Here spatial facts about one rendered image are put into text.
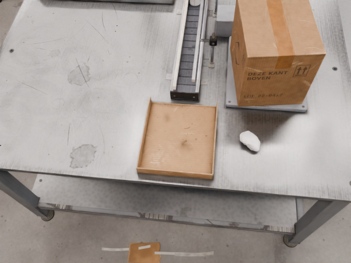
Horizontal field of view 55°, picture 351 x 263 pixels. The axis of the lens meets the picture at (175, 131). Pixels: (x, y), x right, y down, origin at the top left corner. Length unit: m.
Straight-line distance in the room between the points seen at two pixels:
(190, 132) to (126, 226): 0.92
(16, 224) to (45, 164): 0.96
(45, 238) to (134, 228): 0.50
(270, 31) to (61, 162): 0.84
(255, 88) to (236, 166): 0.28
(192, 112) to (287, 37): 0.42
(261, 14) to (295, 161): 0.51
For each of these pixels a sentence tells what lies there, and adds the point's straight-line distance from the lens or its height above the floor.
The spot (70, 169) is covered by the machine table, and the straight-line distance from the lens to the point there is 1.26.
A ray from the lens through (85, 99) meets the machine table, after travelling 1.40.
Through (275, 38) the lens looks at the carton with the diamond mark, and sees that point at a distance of 1.15.
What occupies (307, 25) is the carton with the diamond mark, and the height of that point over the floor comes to 1.12.
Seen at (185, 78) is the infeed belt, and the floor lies 0.88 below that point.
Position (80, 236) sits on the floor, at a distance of 2.06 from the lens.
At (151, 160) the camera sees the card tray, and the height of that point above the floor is 0.83.
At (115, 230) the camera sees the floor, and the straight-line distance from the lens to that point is 2.01.
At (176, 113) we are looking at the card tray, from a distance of 1.29.
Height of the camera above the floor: 1.91
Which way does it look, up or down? 60 degrees down
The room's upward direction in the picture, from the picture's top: 5 degrees counter-clockwise
